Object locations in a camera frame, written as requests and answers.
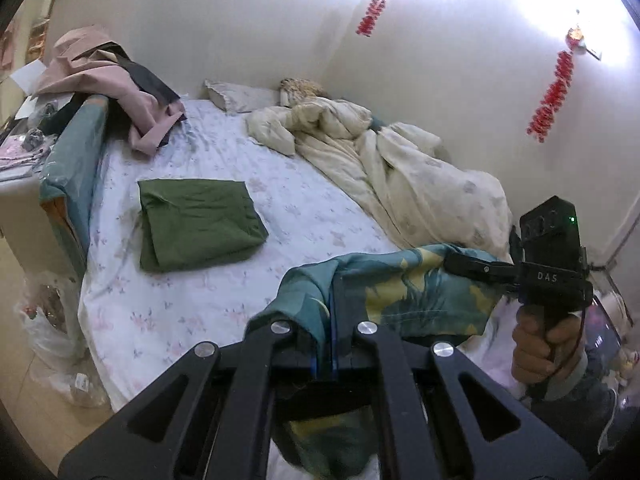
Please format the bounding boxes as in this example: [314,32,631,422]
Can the teal yellow patterned pants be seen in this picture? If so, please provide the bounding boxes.
[246,244,502,479]

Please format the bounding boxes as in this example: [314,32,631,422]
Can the right forearm grey sleeve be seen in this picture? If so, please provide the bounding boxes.
[527,350,625,467]

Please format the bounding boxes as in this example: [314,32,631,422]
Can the right hand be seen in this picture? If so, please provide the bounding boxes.
[511,306,584,386]

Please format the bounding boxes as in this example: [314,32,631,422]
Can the white floral bed sheet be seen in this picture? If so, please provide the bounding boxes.
[79,98,512,410]

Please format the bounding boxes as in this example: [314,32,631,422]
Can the cream rumpled quilt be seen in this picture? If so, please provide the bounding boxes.
[246,96,512,261]

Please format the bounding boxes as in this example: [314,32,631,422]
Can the red firecracker decoration right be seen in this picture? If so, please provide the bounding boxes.
[526,25,585,144]

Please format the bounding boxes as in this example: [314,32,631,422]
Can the red firecracker decoration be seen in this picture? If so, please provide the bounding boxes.
[356,0,387,37]
[526,25,585,144]

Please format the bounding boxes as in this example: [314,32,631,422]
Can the olive green folded garment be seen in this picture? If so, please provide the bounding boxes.
[138,179,269,273]

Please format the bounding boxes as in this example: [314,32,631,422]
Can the white plastic bag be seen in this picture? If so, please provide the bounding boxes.
[15,271,108,408]

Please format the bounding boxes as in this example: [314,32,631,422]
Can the grey pillow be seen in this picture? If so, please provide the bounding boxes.
[204,79,280,115]

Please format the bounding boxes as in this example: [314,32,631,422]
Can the pink black clothes pile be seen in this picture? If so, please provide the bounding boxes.
[34,26,186,156]

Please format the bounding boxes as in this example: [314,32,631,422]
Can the red firecracker decoration left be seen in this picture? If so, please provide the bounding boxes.
[356,0,387,37]

